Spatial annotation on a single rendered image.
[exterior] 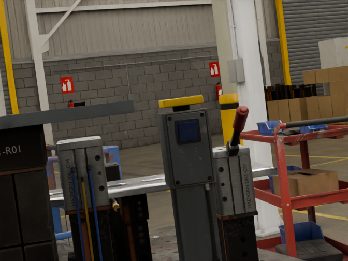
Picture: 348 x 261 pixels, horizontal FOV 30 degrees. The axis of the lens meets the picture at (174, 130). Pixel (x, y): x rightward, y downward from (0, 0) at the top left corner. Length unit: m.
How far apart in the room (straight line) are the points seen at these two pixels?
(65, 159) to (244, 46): 4.12
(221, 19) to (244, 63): 3.33
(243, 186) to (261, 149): 4.04
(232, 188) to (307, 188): 2.20
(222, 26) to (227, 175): 7.31
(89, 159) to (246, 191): 0.28
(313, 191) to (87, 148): 2.36
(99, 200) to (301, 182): 2.28
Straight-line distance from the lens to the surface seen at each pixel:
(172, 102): 0.96
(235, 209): 1.15
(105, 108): 0.91
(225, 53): 8.41
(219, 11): 8.46
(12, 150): 0.94
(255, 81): 5.17
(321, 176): 3.38
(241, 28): 5.15
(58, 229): 4.47
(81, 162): 1.10
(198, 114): 0.96
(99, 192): 1.11
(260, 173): 1.27
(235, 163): 1.14
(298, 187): 3.31
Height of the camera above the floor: 1.16
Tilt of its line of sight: 3 degrees down
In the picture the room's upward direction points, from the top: 7 degrees counter-clockwise
